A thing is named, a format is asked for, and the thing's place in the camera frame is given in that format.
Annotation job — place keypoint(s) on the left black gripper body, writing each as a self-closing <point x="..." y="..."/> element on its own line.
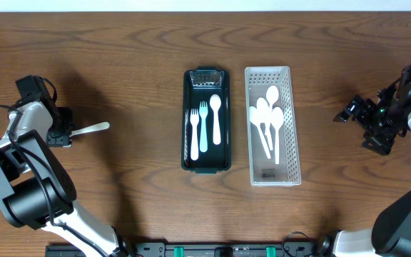
<point x="61" y="127"/>

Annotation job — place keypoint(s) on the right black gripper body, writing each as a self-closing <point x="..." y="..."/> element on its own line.
<point x="383" y="126"/>

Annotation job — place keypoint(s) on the white plastic fork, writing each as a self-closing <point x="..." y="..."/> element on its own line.
<point x="203" y="112"/>
<point x="90" y="129"/>
<point x="194" y="120"/>

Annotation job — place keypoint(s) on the white plastic spoon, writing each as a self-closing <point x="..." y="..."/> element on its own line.
<point x="263" y="111"/>
<point x="255" y="120"/>
<point x="277" y="121"/>
<point x="272" y="95"/>
<point x="215" y="104"/>

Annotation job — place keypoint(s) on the clear perforated plastic basket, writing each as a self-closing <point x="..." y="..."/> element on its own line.
<point x="263" y="171"/>

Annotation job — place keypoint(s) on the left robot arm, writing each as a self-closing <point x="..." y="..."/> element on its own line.
<point x="35" y="189"/>

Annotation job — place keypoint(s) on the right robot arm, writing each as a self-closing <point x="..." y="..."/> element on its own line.
<point x="390" y="235"/>

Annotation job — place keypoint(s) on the black plastic basket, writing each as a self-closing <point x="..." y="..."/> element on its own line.
<point x="199" y="85"/>

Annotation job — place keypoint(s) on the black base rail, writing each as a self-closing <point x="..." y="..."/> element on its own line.
<point x="294" y="244"/>

